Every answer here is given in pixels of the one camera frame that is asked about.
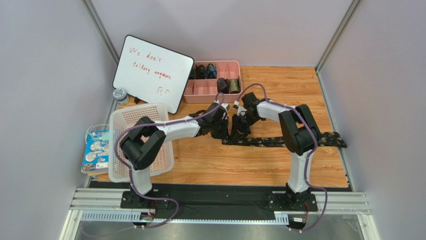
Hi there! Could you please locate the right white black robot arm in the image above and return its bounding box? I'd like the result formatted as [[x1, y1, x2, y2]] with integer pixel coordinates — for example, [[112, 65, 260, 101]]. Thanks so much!
[[226, 92, 321, 211]]

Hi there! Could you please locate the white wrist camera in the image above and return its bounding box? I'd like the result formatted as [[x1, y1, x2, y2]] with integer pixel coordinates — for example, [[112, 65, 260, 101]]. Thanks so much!
[[220, 103, 230, 113], [233, 100, 247, 117]]

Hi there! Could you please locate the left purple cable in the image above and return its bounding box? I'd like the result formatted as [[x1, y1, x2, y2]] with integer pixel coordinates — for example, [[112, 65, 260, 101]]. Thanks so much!
[[113, 92, 226, 229]]

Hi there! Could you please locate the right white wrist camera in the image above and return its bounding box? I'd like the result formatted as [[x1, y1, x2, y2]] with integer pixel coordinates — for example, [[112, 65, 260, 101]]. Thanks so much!
[[233, 100, 247, 117]]

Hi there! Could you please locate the olive green rolled tie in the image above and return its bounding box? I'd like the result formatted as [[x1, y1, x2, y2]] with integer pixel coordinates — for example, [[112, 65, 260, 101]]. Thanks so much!
[[228, 76, 241, 94]]

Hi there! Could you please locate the aluminium frame rail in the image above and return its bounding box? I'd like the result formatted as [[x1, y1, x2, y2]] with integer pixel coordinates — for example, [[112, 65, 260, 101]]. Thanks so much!
[[60, 184, 379, 240]]

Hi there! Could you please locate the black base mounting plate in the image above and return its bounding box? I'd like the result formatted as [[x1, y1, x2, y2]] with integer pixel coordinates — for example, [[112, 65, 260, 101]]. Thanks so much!
[[89, 181, 352, 221]]

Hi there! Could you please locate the black floral patterned tie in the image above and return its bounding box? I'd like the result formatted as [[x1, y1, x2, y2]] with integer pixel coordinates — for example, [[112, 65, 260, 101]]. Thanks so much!
[[222, 131, 348, 148]]

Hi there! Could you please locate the pink divided organizer box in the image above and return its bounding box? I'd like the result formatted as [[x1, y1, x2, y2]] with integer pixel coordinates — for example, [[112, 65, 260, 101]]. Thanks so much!
[[183, 60, 243, 104]]

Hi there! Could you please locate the black glossy rolled tie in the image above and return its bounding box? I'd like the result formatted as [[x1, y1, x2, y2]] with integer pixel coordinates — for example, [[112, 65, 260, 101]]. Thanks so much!
[[216, 77, 230, 94]]

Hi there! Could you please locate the black rolled tie far left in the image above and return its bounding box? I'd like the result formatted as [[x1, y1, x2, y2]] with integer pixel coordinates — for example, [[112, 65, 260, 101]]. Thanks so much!
[[188, 65, 196, 80]]

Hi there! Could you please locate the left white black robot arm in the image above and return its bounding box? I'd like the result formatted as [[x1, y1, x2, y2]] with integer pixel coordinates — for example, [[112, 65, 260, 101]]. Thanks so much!
[[114, 101, 230, 198]]

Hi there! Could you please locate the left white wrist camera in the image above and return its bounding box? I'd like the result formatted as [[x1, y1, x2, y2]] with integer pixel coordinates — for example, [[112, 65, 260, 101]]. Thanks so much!
[[220, 103, 230, 113]]

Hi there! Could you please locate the small blue white jar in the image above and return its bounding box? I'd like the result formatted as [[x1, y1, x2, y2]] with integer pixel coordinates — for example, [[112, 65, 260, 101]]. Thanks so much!
[[113, 88, 130, 106]]

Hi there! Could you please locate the white whiteboard with red writing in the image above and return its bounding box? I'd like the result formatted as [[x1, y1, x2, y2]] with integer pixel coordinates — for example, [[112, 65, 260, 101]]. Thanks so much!
[[112, 35, 195, 114]]

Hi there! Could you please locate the white plastic mesh basket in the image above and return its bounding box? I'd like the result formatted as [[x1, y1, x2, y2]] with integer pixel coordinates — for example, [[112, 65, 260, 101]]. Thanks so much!
[[108, 102, 175, 183]]

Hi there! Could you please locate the dark blue rolled tie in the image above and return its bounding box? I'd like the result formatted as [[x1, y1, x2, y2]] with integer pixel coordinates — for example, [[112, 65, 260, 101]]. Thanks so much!
[[206, 63, 218, 79]]

